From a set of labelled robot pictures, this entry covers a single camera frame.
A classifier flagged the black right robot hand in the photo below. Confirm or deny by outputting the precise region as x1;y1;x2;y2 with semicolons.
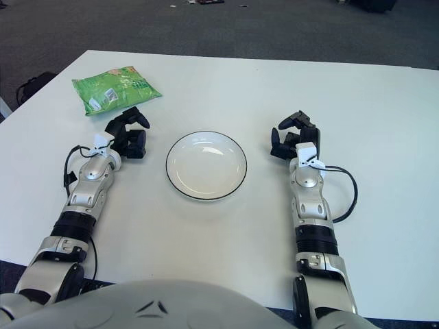
270;110;322;159

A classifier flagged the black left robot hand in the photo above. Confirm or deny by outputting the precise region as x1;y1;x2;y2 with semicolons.
104;106;151;160

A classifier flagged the green snack bag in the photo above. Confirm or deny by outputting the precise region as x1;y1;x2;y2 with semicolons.
71;66;163;117

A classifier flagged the white plate black rim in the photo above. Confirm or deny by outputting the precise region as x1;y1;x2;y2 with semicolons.
165;130;248;202

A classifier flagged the black backpack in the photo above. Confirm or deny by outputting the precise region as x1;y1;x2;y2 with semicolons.
16;71;58;106

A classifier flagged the white table leg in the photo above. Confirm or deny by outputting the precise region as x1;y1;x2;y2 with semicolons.
0;95;13;121

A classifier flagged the dark object on floor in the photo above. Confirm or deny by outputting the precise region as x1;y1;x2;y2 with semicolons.
353;0;401;13

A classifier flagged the grey robot torso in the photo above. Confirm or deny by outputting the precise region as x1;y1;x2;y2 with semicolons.
0;279;439;329

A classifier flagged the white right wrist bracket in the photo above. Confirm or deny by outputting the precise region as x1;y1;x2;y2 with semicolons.
295;141;325;169

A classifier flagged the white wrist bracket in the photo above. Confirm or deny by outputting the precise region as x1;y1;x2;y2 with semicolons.
89;132;115;156
295;141;325;169

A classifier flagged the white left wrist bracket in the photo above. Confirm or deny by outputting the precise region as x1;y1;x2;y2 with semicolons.
89;132;115;156

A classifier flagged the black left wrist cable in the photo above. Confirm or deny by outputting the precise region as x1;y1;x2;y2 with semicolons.
62;145;101;188

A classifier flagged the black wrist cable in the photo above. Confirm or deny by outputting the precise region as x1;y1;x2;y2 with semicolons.
62;145;101;188
315;165;359;224

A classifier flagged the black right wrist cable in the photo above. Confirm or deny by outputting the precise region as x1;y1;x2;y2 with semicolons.
315;165;359;224

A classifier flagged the black left elbow cable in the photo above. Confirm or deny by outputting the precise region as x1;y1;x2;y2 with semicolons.
88;236;99;279

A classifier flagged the black waist bracket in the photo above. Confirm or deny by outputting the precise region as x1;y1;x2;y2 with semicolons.
79;278;115;296

